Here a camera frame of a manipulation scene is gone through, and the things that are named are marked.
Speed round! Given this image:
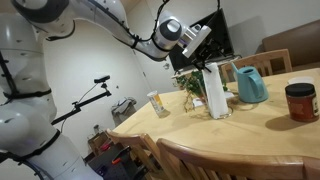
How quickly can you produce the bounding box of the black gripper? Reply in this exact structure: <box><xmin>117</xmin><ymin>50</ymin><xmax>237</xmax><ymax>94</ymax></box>
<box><xmin>193</xmin><ymin>34</ymin><xmax>231</xmax><ymax>74</ymax></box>

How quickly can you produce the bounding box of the white paper towel roll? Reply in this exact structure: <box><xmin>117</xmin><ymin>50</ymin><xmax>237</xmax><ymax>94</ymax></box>
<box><xmin>201</xmin><ymin>62</ymin><xmax>230</xmax><ymax>120</ymax></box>

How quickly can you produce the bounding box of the green potted plant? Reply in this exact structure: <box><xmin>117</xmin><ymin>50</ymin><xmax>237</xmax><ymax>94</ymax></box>
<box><xmin>173</xmin><ymin>69</ymin><xmax>229</xmax><ymax>114</ymax></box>

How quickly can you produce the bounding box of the black flat screen television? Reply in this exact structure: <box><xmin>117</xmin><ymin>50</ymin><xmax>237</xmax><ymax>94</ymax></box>
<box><xmin>168</xmin><ymin>8</ymin><xmax>235</xmax><ymax>73</ymax></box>

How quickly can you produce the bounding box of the pale television stand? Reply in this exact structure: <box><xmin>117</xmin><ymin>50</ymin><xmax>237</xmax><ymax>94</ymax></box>
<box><xmin>171</xmin><ymin>54</ymin><xmax>242</xmax><ymax>80</ymax></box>

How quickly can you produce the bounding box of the white paper sheet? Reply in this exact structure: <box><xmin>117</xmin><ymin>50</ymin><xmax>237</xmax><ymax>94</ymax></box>
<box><xmin>192</xmin><ymin>91</ymin><xmax>236</xmax><ymax>108</ymax></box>

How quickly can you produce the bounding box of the teal watering can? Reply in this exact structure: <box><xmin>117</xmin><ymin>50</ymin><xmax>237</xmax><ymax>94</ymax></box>
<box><xmin>230</xmin><ymin>61</ymin><xmax>270</xmax><ymax>104</ymax></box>

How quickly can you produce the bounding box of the white door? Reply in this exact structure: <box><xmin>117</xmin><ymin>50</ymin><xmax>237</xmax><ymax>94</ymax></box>
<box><xmin>126</xmin><ymin>43</ymin><xmax>174</xmax><ymax>98</ymax></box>

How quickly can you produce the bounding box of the light wooden dining chair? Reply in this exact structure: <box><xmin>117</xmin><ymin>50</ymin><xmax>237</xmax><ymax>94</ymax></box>
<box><xmin>155</xmin><ymin>137</ymin><xmax>320</xmax><ymax>180</ymax></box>
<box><xmin>105</xmin><ymin>128</ymin><xmax>171</xmax><ymax>180</ymax></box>
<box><xmin>219</xmin><ymin>48</ymin><xmax>294</xmax><ymax>84</ymax></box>

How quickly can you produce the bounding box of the white printed cardboard canister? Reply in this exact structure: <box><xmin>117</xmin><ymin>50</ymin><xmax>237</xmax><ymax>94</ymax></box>
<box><xmin>146</xmin><ymin>90</ymin><xmax>167</xmax><ymax>117</ymax></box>

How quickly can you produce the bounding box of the grey white cloth heap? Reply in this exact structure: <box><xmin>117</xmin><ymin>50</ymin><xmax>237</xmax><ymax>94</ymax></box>
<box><xmin>110</xmin><ymin>96</ymin><xmax>138</xmax><ymax>118</ymax></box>

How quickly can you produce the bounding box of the white round container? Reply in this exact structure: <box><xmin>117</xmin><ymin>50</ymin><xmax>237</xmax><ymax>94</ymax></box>
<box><xmin>287</xmin><ymin>76</ymin><xmax>315</xmax><ymax>86</ymax></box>

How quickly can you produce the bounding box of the brown jar black lid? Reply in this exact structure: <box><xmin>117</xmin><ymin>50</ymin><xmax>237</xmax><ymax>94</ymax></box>
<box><xmin>284</xmin><ymin>83</ymin><xmax>320</xmax><ymax>123</ymax></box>

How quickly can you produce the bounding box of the small wooden crate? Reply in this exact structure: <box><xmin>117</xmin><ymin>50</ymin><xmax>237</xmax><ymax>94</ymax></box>
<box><xmin>87</xmin><ymin>130</ymin><xmax>112</xmax><ymax>157</ymax></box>

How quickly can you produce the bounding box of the black storage case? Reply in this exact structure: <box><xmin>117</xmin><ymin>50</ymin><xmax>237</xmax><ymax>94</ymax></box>
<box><xmin>87</xmin><ymin>143</ymin><xmax>149</xmax><ymax>180</ymax></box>

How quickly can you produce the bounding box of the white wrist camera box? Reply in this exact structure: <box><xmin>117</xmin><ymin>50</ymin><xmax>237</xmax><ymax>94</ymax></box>
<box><xmin>181</xmin><ymin>24</ymin><xmax>213</xmax><ymax>59</ymax></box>

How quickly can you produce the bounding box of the black external camera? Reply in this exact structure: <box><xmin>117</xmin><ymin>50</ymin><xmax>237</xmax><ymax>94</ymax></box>
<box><xmin>93</xmin><ymin>75</ymin><xmax>111</xmax><ymax>84</ymax></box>

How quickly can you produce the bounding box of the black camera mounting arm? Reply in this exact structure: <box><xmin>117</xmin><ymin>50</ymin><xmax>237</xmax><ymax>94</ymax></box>
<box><xmin>50</xmin><ymin>83</ymin><xmax>113</xmax><ymax>126</ymax></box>

